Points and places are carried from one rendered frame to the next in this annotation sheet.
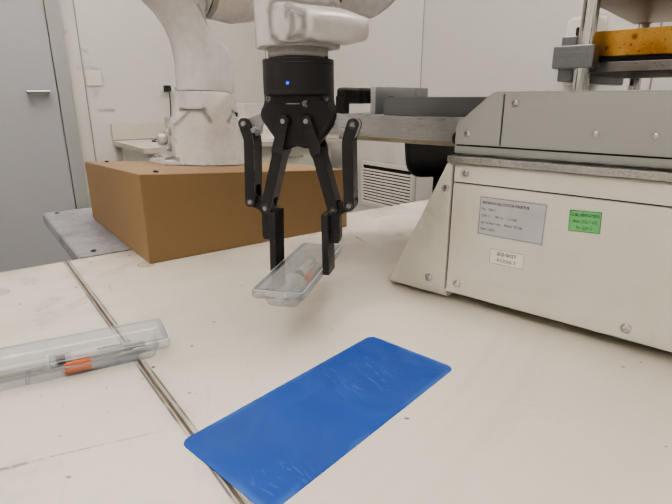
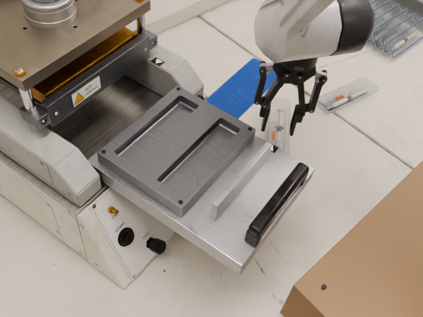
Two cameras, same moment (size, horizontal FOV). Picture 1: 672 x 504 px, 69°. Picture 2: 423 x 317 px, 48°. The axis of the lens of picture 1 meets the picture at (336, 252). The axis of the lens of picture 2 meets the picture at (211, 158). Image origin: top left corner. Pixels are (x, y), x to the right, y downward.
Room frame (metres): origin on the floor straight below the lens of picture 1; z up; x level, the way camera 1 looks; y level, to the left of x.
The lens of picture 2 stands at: (1.25, -0.24, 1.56)
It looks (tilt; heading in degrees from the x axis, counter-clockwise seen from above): 50 degrees down; 169
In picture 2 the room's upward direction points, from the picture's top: 7 degrees clockwise
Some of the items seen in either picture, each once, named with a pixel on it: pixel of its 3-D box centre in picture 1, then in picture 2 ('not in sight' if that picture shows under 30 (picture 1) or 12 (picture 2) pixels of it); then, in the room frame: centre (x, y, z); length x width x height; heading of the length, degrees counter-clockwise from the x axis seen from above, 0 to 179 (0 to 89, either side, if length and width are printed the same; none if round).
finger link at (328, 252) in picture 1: (328, 242); (265, 116); (0.54, 0.01, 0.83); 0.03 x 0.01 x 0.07; 167
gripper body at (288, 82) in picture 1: (299, 103); (295, 63); (0.55, 0.04, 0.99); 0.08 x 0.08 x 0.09
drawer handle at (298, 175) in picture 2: (368, 100); (278, 202); (0.87, -0.06, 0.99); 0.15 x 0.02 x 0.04; 139
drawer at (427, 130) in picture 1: (439, 113); (202, 164); (0.78, -0.16, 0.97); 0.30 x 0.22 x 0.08; 49
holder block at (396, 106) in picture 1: (469, 105); (179, 144); (0.75, -0.20, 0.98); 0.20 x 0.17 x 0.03; 139
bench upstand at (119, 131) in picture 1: (212, 128); not in sight; (3.44, 0.84, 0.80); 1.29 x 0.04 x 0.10; 127
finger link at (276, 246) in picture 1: (277, 239); (294, 120); (0.56, 0.07, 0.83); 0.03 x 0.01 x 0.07; 167
